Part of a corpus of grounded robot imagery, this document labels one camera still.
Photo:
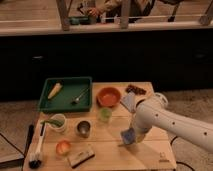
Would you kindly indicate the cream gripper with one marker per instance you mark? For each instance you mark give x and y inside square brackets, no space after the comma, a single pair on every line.
[140,135]

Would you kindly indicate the blue sponge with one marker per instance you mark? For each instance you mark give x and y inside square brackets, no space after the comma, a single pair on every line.
[128,136]

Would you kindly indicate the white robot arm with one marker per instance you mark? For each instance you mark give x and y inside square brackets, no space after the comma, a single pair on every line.
[153,112]

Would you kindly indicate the green plastic cup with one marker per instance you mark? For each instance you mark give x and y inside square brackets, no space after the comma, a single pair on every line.
[105,114]

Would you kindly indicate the metal cup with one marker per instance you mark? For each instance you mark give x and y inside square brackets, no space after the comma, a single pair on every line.
[83,129]

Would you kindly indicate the grey cloth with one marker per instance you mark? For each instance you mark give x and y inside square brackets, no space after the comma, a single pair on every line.
[128,101]

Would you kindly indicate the dark grapes bunch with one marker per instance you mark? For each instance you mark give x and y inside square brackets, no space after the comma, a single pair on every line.
[135,89]

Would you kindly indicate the orange bowl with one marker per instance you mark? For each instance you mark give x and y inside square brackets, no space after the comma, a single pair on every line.
[108,97]

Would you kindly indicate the wooden block eraser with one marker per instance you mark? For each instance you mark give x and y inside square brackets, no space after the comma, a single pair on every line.
[76,159]

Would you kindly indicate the metal spoon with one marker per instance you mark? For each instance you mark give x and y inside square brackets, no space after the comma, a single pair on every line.
[76,100]

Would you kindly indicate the green plastic tray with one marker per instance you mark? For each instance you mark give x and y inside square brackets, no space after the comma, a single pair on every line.
[71,88]

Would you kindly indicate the orange fruit toy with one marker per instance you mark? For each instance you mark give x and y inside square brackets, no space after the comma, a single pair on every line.
[63,147]

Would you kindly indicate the white mug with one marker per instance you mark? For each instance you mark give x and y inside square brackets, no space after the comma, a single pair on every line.
[62,119]

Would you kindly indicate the green vegetable toy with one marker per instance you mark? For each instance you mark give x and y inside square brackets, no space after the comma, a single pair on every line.
[53,122]

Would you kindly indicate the yellow corn cob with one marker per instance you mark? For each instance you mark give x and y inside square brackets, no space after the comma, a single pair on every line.
[57,87]

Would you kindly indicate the wooden table frame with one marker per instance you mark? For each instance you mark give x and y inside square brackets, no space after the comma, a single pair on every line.
[42,17]

